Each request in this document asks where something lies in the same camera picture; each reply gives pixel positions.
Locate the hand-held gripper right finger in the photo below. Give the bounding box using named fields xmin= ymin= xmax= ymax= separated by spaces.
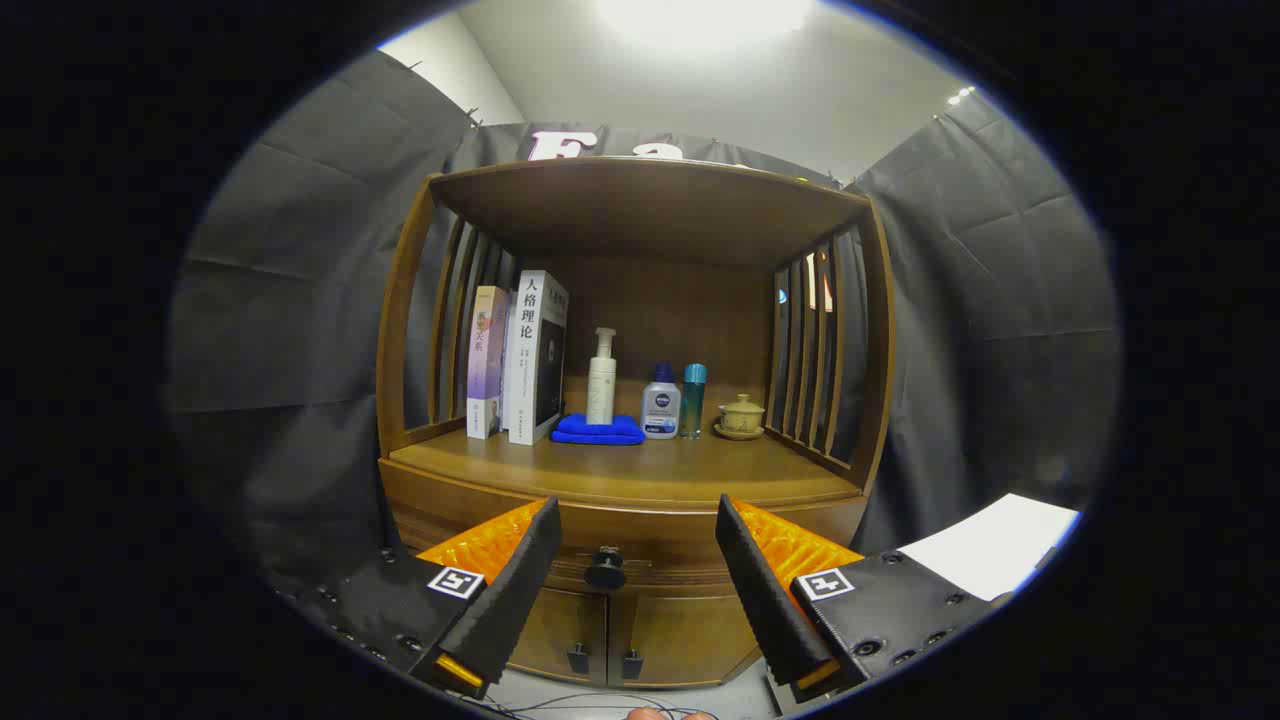
xmin=714 ymin=494 xmax=1013 ymax=706

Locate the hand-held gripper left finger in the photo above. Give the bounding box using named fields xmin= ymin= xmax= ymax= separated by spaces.
xmin=290 ymin=497 xmax=564 ymax=701

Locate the black drawer knob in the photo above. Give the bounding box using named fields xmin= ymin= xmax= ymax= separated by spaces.
xmin=584 ymin=547 xmax=628 ymax=591

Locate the wooden drawer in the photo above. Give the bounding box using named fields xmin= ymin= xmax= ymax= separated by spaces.
xmin=390 ymin=497 xmax=867 ymax=593

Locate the wooden countertop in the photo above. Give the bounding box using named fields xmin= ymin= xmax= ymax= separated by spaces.
xmin=380 ymin=395 xmax=869 ymax=513

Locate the wooden cabinet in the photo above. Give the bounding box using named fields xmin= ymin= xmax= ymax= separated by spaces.
xmin=375 ymin=155 xmax=898 ymax=691

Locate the yellow lidded teacup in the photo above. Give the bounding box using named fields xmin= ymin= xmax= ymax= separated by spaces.
xmin=720 ymin=393 xmax=766 ymax=434

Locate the blue folded cloth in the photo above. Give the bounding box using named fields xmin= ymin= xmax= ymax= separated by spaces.
xmin=550 ymin=413 xmax=647 ymax=447

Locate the teal glass bottle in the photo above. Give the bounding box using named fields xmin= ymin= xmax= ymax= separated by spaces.
xmin=681 ymin=363 xmax=708 ymax=440

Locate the white bottle blue pump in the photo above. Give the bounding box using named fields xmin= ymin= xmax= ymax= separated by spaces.
xmin=641 ymin=362 xmax=683 ymax=441

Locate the white storage unit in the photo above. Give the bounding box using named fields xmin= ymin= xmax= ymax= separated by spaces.
xmin=897 ymin=492 xmax=1083 ymax=603

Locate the white book with portrait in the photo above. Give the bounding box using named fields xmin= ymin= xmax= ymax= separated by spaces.
xmin=503 ymin=269 xmax=571 ymax=446

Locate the purple book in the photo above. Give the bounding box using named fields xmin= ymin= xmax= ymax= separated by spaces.
xmin=465 ymin=285 xmax=513 ymax=441

